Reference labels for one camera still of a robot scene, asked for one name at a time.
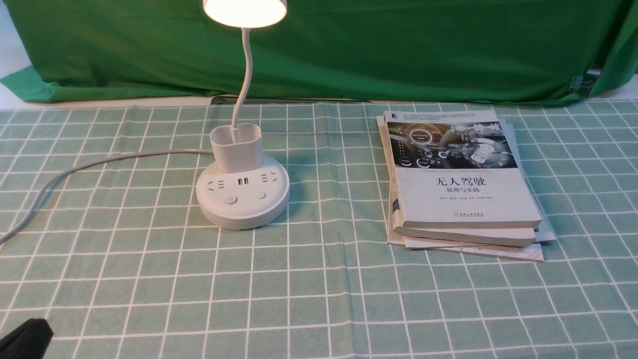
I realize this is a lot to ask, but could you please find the bottom book in stack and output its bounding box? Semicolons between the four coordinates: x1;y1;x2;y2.
378;119;557;263

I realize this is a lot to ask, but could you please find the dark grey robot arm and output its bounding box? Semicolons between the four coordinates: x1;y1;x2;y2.
0;318;54;359

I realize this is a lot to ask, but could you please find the grey lamp power cable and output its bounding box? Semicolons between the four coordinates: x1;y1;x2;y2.
0;148;215;244

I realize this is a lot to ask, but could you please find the white desk lamp with sockets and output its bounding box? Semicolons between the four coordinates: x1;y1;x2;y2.
196;0;290;230

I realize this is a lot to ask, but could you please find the green backdrop cloth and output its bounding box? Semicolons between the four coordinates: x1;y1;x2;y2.
1;0;637;105

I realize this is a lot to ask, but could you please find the white top book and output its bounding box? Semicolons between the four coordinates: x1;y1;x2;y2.
384;110;543;229

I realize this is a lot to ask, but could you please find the green checkered tablecloth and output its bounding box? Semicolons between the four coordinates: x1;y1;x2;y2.
0;100;638;359

